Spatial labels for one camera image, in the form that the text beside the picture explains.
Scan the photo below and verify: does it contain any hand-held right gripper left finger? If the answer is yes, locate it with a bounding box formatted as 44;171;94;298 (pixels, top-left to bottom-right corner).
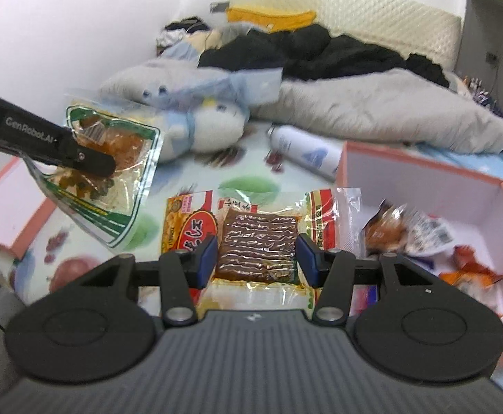
79;235;220;327

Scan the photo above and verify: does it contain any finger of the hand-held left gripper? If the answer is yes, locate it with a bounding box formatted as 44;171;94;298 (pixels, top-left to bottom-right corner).
55;136;117;178

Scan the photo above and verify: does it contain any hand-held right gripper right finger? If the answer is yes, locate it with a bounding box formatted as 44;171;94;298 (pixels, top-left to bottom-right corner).
295;233;433;324

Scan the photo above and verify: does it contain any clear snack packet green edge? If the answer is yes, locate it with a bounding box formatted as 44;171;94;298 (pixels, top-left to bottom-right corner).
22;88;165;253

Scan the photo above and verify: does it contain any clear packet brown tofu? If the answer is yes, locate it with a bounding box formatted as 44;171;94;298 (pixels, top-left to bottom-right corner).
200;187;362;311

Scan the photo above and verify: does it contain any brown white snack packet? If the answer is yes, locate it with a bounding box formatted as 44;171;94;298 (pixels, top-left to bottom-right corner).
364;200;455;255

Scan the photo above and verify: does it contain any shallow pink box lid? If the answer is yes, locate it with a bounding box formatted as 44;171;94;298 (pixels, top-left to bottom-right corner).
0;155;58;259

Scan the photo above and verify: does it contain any deep pink box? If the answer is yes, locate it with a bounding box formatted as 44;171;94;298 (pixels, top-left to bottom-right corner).
335;140;503;369

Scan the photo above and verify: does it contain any red foil snack packet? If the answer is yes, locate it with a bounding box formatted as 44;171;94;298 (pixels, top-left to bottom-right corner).
452;245;491;277

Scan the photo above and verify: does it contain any orange foil snack packet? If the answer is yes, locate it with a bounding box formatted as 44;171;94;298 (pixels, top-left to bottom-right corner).
439;267;503;292

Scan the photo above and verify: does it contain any clear snack packet red label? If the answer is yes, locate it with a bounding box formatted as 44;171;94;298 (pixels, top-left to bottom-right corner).
165;190;220;256

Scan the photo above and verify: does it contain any food print plastic sheet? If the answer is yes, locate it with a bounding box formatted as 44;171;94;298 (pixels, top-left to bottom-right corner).
7;118;364;311

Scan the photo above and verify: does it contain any white spray bottle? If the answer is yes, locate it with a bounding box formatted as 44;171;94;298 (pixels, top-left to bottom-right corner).
266;124;345;182

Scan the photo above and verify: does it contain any grey plush toy yellow crest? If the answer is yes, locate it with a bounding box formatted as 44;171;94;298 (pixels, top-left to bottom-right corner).
141;95;252;162

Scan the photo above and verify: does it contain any heap of clothes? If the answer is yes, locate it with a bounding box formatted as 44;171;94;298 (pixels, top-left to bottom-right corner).
155;16;211;48

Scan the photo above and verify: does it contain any grey duvet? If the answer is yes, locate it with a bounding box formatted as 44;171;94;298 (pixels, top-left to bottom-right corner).
98;58;503;158

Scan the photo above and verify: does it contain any light blue printed cloth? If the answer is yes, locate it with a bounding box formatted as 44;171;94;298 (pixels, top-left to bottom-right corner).
141;67;284;113

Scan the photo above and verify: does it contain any black clothing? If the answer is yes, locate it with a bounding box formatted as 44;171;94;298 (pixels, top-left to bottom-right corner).
197;23;451;89

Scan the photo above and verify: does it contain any yellow pillow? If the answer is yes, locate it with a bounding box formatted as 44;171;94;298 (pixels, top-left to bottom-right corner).
226;5;317;33

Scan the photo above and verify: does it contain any cluster of small bottles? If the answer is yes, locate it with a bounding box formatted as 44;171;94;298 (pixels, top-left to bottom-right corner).
461;75;503;117

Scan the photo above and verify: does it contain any cream quilted headboard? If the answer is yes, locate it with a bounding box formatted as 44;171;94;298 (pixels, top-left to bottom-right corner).
228;0;463;74

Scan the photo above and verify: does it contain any grey white wardrobe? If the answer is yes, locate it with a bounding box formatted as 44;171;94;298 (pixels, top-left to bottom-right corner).
454;0;503;121

